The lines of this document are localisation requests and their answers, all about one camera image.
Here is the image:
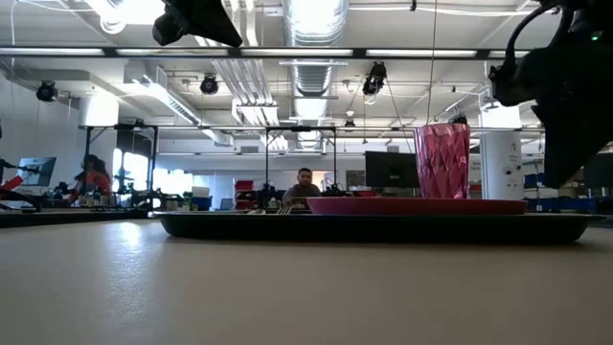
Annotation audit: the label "red faceted plastic cup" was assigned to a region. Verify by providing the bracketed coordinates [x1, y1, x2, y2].
[413, 122, 472, 200]

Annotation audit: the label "silver ventilation duct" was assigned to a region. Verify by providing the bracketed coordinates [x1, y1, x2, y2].
[281, 0, 350, 150]

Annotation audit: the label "dark green plastic tray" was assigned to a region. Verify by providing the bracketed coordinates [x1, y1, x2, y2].
[151, 210, 607, 244]

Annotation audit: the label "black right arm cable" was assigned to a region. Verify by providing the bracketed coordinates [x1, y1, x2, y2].
[505, 2, 561, 63]

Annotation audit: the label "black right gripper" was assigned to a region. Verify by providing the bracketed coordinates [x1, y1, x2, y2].
[488, 42, 613, 189]

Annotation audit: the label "red storage bins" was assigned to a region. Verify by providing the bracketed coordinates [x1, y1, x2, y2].
[234, 179, 256, 211]

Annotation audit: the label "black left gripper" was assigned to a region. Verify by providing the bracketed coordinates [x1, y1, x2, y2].
[151, 0, 244, 48]

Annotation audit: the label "white round pillar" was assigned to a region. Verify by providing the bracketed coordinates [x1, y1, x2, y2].
[479, 103, 524, 201]

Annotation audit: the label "pink round plate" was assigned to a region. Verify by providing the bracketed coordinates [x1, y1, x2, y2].
[306, 196, 528, 217]

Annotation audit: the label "black ceiling spotlight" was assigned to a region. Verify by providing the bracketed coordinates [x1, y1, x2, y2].
[35, 80, 59, 104]
[361, 60, 388, 97]
[199, 73, 220, 96]

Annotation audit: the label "black overhead bar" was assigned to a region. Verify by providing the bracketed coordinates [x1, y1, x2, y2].
[0, 45, 533, 60]

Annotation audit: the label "black monitor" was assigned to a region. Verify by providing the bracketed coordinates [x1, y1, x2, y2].
[364, 150, 420, 190]

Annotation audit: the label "blue storage bins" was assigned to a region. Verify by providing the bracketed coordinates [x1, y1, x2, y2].
[524, 172, 600, 215]

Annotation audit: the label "lit computer monitor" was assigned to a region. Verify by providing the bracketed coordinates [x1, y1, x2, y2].
[16, 156, 57, 188]

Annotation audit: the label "person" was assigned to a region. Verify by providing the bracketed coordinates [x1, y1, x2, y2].
[70, 153, 114, 206]
[281, 167, 324, 210]

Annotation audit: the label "black neighbouring table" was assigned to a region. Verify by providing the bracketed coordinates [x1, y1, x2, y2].
[0, 206, 150, 229]

